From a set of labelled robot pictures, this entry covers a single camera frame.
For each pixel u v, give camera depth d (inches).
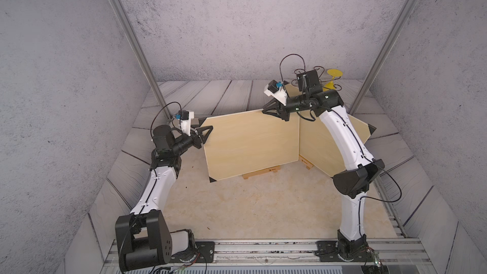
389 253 29.7
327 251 28.5
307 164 36.8
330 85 36.6
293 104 25.4
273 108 26.6
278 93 24.9
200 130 28.5
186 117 26.8
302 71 40.4
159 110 45.7
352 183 19.8
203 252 28.6
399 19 32.0
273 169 36.0
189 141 27.4
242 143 31.1
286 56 23.0
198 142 27.7
